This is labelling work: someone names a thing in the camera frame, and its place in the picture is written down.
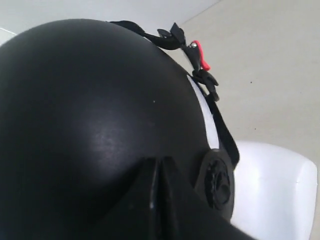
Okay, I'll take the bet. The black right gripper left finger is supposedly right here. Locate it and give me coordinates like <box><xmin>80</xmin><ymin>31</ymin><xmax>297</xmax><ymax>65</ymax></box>
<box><xmin>107</xmin><ymin>158</ymin><xmax>159</xmax><ymax>240</ymax></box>

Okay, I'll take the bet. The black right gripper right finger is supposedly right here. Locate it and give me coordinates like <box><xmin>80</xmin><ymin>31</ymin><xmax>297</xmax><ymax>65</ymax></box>
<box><xmin>158</xmin><ymin>156</ymin><xmax>273</xmax><ymax>240</ymax></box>

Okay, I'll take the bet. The black helmet with tinted visor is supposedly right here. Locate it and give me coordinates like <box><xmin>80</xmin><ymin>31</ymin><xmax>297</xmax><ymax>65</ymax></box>
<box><xmin>0</xmin><ymin>19</ymin><xmax>231</xmax><ymax>240</ymax></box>

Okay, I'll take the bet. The white mannequin head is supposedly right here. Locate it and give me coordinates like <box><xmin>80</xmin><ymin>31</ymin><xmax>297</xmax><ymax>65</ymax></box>
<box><xmin>191</xmin><ymin>81</ymin><xmax>318</xmax><ymax>240</ymax></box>

